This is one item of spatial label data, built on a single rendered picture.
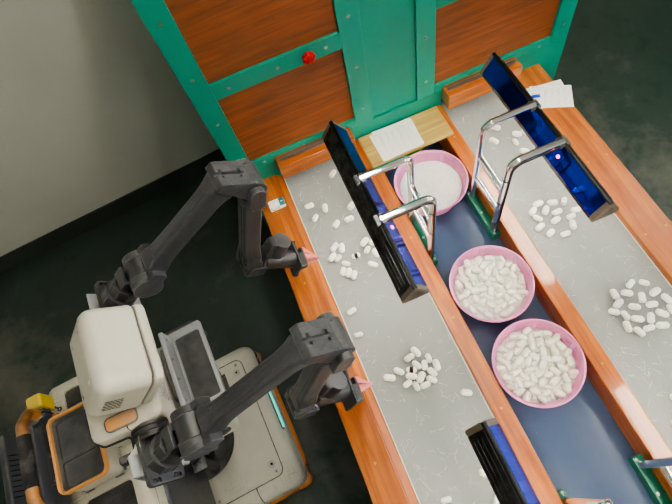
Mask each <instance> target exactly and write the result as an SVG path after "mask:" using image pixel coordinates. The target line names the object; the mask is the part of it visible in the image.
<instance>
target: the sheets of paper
mask: <svg viewBox="0 0 672 504"><path fill-rule="evenodd" d="M372 134H373V135H370V136H369V137H370V138H371V140H372V142H373V144H374V145H375V147H376V149H377V151H378V152H379V154H380V156H381V158H382V159H383V161H387V160H389V159H391V158H393V157H395V156H398V155H400V154H402V153H404V152H407V151H409V150H411V149H414V148H416V147H418V146H420V145H423V144H424V141H423V140H422V138H421V136H420V134H419V133H418V131H417V129H416V127H415V125H414V123H413V121H412V120H411V118H408V119H407V118H406V119H404V120H402V121H400V122H398V123H395V124H392V125H390V126H387V127H384V128H382V129H379V130H377V131H374V132H372Z"/></svg>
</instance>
